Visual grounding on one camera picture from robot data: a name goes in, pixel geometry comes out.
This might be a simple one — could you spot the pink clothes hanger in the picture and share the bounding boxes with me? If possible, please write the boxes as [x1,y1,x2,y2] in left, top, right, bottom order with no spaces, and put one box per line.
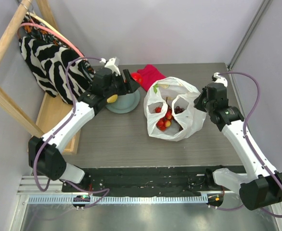
[19,23,86,60]

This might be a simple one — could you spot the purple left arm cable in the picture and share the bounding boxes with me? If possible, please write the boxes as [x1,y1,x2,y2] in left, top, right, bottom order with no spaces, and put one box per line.
[33,56,110,209]

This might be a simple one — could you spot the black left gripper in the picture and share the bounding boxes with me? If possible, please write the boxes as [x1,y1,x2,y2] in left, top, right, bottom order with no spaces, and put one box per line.
[104,70,140,99]

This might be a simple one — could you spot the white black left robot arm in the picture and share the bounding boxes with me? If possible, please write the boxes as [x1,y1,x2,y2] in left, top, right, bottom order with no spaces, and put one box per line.
[28,67,140,192]

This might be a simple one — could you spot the camouflage orange black garment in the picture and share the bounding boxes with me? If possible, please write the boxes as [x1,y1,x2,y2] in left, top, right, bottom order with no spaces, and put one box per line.
[18,14,80,85]

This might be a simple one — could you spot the red yellow strawberry bunch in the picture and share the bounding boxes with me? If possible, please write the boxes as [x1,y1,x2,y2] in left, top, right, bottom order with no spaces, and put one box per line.
[156,97,174,132]

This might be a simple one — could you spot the white lemon print plastic bag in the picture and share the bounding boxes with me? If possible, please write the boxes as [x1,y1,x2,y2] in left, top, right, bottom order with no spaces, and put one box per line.
[143,77,206,141]

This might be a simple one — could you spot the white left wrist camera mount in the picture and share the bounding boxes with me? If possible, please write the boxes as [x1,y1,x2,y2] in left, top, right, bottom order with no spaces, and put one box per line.
[100,57,121,76]

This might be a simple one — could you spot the aluminium cable duct rail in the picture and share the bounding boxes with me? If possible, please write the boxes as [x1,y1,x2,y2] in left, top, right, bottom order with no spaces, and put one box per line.
[28,194,208,205]

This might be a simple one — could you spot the dark purple grape bunch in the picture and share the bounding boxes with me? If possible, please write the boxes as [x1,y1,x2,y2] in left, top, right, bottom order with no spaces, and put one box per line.
[174,106,185,114]

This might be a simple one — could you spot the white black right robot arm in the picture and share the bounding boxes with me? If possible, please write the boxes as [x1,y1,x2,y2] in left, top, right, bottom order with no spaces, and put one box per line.
[194,82,282,210]

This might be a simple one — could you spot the cream clothes hanger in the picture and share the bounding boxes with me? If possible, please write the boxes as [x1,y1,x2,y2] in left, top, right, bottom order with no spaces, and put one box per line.
[26,12,61,34]

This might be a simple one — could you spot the red apple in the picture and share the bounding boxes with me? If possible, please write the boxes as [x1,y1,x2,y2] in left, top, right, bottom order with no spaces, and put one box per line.
[130,72,143,85]

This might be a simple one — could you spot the wooden clothes rack frame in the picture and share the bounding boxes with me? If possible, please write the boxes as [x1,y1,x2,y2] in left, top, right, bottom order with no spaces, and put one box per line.
[0,0,71,155]

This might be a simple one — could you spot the grey glass plate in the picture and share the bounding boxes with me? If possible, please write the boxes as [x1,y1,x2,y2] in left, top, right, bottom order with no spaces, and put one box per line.
[106,90,140,114]

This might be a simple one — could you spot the folded red cloth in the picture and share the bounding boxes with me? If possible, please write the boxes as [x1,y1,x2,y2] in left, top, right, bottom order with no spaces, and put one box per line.
[137,64,166,91]

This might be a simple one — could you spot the aluminium corner frame profile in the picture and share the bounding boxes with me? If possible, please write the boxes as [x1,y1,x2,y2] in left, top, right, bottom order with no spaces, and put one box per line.
[227,0,274,70]

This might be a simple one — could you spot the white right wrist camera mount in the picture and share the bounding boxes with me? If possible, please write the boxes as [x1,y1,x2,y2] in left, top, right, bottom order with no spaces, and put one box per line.
[212,72,228,87]

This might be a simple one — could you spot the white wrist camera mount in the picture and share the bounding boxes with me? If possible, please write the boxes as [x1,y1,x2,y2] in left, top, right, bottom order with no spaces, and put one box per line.
[100,57,121,76]
[212,72,228,87]

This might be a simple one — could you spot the zebra pattern black white garment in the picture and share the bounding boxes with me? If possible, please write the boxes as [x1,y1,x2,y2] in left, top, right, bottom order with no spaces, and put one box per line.
[19,37,95,105]

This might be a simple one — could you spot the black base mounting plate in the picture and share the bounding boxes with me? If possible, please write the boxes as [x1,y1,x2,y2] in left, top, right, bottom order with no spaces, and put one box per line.
[61,166,234,198]

